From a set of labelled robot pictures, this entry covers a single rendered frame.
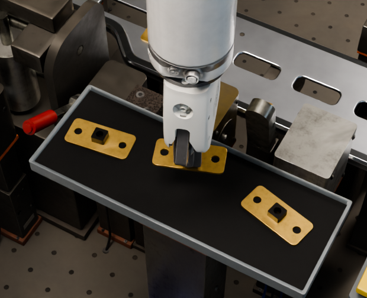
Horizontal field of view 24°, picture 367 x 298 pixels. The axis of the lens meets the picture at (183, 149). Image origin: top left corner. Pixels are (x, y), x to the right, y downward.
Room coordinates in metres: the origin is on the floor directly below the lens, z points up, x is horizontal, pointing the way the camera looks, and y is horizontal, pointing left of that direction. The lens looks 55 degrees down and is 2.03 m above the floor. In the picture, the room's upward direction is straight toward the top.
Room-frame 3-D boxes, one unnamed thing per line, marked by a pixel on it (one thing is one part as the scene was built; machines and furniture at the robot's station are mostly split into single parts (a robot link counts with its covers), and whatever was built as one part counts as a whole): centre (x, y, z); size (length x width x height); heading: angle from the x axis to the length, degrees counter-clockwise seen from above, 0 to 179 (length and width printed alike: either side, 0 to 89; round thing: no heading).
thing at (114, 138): (0.62, 0.10, 1.17); 0.08 x 0.04 x 0.01; 69
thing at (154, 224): (0.56, -0.01, 1.16); 0.37 x 0.14 x 0.02; 61
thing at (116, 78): (0.76, 0.11, 0.89); 0.12 x 0.07 x 0.38; 151
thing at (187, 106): (0.57, -0.01, 1.34); 0.10 x 0.07 x 0.11; 171
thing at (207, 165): (0.57, -0.01, 1.21); 0.08 x 0.04 x 0.01; 81
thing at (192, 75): (0.56, -0.01, 1.40); 0.09 x 0.08 x 0.03; 171
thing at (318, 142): (0.64, -0.17, 0.90); 0.13 x 0.08 x 0.41; 151
